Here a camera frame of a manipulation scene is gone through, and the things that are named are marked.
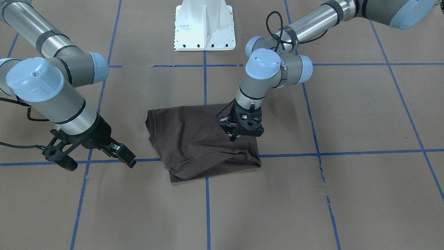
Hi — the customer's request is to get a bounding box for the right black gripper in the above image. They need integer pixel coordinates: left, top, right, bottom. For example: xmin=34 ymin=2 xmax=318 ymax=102
xmin=66 ymin=115 xmax=136 ymax=169

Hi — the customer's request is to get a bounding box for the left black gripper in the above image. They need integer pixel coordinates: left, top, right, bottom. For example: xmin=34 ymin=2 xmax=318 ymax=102
xmin=219 ymin=99 xmax=264 ymax=142

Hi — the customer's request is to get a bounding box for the brown t-shirt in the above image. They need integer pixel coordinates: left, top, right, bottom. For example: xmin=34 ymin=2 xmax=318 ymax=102
xmin=145 ymin=104 xmax=262 ymax=183

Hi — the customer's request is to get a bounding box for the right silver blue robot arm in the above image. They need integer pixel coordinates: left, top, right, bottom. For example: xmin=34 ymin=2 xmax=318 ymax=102
xmin=1 ymin=0 xmax=136 ymax=171

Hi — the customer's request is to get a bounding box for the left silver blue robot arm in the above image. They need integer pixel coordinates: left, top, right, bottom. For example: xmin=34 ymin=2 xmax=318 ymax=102
xmin=217 ymin=0 xmax=436 ymax=141

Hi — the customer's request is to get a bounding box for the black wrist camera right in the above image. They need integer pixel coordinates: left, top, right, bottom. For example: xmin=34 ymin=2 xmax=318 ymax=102
xmin=42 ymin=129 xmax=80 ymax=171

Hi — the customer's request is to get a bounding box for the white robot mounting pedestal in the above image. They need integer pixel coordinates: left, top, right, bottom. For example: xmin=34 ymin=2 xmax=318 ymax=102
xmin=173 ymin=0 xmax=236 ymax=51

